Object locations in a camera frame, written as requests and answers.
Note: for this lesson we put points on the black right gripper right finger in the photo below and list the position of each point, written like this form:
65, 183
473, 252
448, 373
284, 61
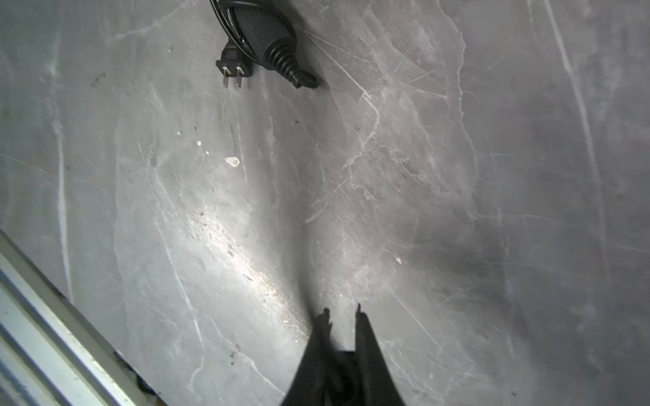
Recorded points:
377, 386

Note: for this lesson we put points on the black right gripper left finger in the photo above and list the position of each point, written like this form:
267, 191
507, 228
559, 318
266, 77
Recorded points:
323, 375

